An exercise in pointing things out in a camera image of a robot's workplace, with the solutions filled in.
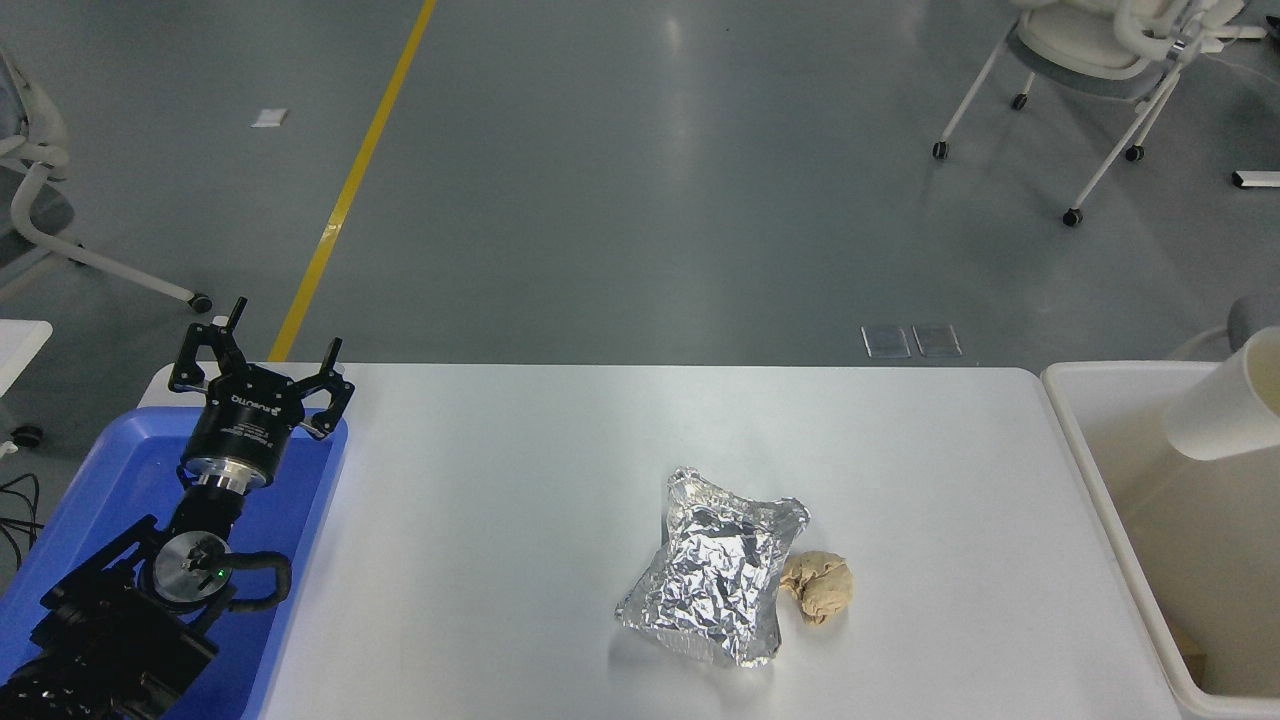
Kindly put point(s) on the crumpled silver foil tray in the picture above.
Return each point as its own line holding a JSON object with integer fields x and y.
{"x": 715, "y": 570}

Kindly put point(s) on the white grey swivel chair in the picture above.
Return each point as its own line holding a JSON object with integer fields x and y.
{"x": 35, "y": 150}

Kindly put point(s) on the white paper cup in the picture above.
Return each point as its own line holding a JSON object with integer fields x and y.
{"x": 1230, "y": 400}

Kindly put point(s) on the small white side table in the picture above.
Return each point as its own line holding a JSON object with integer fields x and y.
{"x": 18, "y": 345}

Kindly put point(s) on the crumpled tan paper ball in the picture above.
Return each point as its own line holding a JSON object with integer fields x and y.
{"x": 820, "y": 590}

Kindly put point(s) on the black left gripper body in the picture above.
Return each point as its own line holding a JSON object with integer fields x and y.
{"x": 244, "y": 420}

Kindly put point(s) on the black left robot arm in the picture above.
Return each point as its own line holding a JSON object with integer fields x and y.
{"x": 120, "y": 640}

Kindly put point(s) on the white flat bar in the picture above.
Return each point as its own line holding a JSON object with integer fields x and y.
{"x": 1258, "y": 179}

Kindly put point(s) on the large pale plastic bin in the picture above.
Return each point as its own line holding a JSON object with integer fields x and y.
{"x": 1130, "y": 450}

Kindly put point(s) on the grey padded chair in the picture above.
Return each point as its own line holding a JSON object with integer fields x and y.
{"x": 1245, "y": 315}

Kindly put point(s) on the clear floor plate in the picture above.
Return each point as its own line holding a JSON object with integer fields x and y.
{"x": 886, "y": 342}
{"x": 936, "y": 340}

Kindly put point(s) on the blue plastic tray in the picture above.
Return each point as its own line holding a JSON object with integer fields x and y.
{"x": 110, "y": 480}

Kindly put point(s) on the white wheeled office chair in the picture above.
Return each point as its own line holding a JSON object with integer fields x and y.
{"x": 1080, "y": 40}

